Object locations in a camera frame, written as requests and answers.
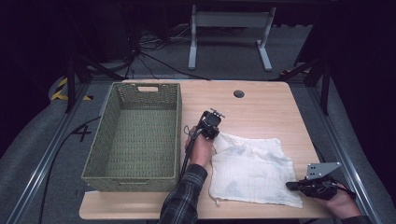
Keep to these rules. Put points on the white metal desk frame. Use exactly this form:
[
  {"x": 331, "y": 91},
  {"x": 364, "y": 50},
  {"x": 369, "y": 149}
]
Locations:
[{"x": 230, "y": 19}]

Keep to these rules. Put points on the green woven basket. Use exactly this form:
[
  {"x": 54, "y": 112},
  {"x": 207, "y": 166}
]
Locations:
[{"x": 140, "y": 137}]

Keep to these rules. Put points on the person's left hand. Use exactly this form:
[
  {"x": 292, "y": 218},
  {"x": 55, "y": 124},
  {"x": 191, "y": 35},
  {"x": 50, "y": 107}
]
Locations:
[{"x": 200, "y": 151}]

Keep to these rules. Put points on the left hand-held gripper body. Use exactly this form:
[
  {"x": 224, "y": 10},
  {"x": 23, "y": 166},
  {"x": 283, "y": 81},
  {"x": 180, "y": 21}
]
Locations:
[{"x": 209, "y": 126}]

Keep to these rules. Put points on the person's right hand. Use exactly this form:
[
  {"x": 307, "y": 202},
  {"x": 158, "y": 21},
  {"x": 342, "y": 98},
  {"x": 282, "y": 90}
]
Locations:
[{"x": 344, "y": 205}]

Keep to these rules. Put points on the black metal stand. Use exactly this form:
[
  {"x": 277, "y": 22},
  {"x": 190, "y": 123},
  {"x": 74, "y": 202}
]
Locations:
[
  {"x": 71, "y": 81},
  {"x": 325, "y": 87}
]

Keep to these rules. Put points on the white cloth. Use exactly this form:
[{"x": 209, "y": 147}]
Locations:
[{"x": 249, "y": 171}]

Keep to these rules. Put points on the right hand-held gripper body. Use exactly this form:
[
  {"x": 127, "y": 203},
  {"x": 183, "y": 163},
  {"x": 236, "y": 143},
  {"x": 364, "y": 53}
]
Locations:
[{"x": 317, "y": 186}]

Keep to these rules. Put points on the metal floor rail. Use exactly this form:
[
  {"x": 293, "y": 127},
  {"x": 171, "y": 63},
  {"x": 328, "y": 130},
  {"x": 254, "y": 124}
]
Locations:
[
  {"x": 339, "y": 149},
  {"x": 43, "y": 165}
]

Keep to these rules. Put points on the yellow black hazard tape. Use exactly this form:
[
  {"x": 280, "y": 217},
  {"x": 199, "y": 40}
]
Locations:
[{"x": 60, "y": 90}]

